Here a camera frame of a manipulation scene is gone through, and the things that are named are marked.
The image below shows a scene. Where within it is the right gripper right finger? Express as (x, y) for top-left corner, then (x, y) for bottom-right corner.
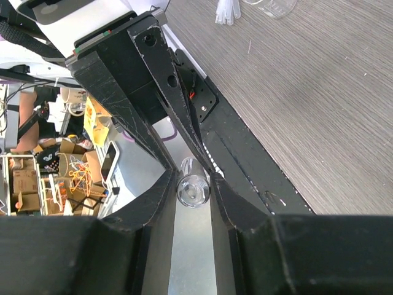
(211, 173), (295, 294)

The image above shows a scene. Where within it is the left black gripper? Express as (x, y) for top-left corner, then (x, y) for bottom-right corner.
(66, 13), (215, 172)

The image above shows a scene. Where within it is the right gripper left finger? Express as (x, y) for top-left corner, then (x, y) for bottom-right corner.
(93, 169), (179, 294)

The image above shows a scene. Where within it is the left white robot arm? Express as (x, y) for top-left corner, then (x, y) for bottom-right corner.
(1, 1), (213, 171)

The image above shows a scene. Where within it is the white mug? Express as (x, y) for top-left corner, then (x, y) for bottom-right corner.
(60, 88), (87, 104)

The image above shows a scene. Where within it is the smartphone on bench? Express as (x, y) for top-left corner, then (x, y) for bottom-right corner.
(101, 141), (120, 184)

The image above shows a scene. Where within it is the cardboard boxes clutter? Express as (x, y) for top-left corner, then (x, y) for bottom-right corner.
(1, 137), (108, 216)

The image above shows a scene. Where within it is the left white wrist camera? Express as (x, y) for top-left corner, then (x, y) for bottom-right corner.
(15, 0), (136, 56)

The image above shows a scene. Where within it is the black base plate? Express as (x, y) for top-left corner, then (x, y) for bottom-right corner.
(164, 26), (314, 214)

